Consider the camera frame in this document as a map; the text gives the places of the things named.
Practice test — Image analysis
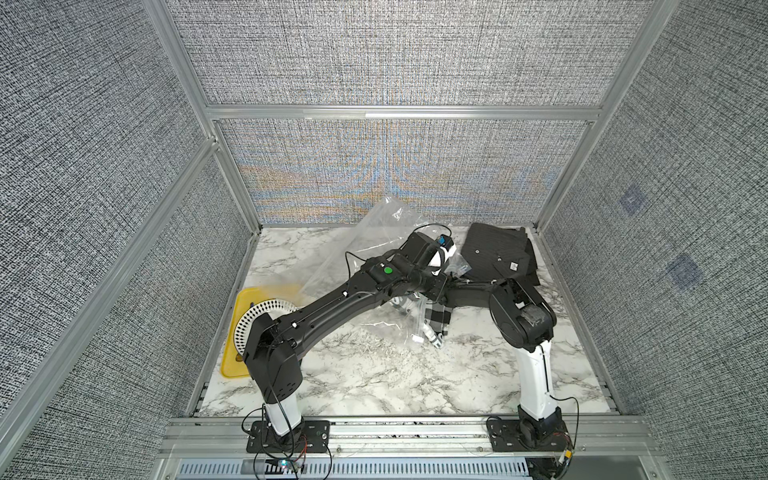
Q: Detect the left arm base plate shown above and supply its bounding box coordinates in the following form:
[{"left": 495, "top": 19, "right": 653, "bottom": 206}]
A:
[{"left": 246, "top": 420, "right": 331, "bottom": 455}]

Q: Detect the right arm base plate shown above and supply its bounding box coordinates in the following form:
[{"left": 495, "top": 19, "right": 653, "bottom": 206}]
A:
[{"left": 486, "top": 416, "right": 572, "bottom": 453}]

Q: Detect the yellow plastic tray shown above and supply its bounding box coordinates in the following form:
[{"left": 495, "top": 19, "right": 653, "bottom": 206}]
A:
[{"left": 220, "top": 284, "right": 303, "bottom": 378}]

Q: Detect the aluminium front rail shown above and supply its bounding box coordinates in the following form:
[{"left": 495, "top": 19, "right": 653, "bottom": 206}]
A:
[{"left": 157, "top": 414, "right": 661, "bottom": 459}]

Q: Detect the white patterned plate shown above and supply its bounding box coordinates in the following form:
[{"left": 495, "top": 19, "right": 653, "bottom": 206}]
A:
[{"left": 233, "top": 299, "right": 297, "bottom": 356}]

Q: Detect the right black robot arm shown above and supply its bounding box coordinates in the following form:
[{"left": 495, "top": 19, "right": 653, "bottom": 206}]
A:
[{"left": 440, "top": 278, "right": 567, "bottom": 440}]

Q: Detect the black white plaid shirt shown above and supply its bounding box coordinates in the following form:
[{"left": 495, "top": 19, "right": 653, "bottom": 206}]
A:
[{"left": 420, "top": 301, "right": 453, "bottom": 349}]

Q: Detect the clear plastic vacuum bag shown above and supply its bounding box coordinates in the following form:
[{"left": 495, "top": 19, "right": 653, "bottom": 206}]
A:
[{"left": 296, "top": 196, "right": 475, "bottom": 349}]

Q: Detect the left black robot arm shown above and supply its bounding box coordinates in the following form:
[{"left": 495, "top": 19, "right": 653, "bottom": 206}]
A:
[{"left": 242, "top": 229, "right": 456, "bottom": 439}]

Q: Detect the white slotted cable duct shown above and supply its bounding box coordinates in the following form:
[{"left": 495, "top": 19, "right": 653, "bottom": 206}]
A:
[{"left": 175, "top": 457, "right": 532, "bottom": 479}]

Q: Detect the dark striped shirt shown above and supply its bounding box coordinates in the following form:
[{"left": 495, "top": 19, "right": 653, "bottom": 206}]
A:
[{"left": 461, "top": 223, "right": 540, "bottom": 286}]

